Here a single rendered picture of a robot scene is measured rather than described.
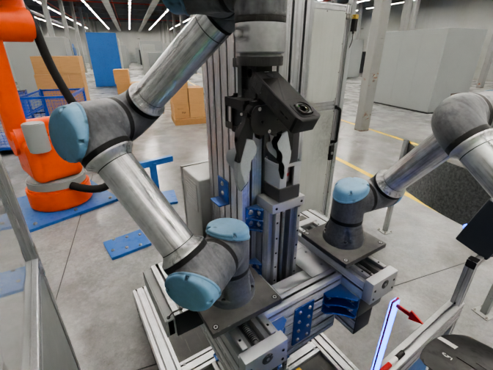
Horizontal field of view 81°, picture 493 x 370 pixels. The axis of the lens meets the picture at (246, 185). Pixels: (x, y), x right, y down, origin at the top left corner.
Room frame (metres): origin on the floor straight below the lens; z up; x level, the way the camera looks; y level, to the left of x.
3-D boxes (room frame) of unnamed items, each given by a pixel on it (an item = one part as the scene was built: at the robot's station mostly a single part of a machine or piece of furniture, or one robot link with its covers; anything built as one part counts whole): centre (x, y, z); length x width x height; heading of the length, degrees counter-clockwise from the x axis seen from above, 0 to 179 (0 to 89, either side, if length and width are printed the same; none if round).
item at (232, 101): (0.49, -0.02, 1.62); 0.09 x 0.08 x 0.12; 34
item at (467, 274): (0.77, -0.76, 0.96); 0.03 x 0.03 x 0.20; 34
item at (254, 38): (0.48, -0.02, 1.70); 0.08 x 0.08 x 0.05
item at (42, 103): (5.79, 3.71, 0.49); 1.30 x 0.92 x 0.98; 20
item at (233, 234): (0.65, 0.05, 1.20); 0.13 x 0.12 x 0.14; 156
